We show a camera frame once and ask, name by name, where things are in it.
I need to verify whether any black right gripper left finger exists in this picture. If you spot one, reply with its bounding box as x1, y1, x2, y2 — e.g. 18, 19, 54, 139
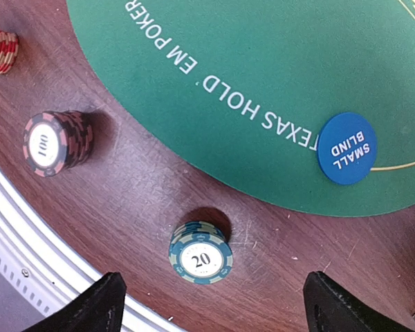
25, 273, 127, 332

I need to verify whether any green 20 chip stack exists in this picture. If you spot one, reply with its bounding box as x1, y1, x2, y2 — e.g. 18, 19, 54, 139
168, 221, 233, 284

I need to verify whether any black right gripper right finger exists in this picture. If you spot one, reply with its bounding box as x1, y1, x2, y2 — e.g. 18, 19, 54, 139
302, 271, 411, 332

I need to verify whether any brown 100 chip stack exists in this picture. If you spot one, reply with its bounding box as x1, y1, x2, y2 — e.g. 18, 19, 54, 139
23, 111, 94, 177

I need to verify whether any blue small blind button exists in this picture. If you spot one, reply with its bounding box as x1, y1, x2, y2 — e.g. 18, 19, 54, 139
317, 112, 378, 185

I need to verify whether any round green poker mat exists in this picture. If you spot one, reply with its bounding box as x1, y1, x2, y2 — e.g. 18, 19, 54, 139
67, 1, 415, 216

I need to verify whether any aluminium table front rail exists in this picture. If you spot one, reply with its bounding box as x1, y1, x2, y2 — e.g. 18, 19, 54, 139
0, 151, 181, 332

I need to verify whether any red chip stack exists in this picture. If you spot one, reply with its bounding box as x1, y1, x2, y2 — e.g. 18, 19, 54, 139
0, 30, 19, 75

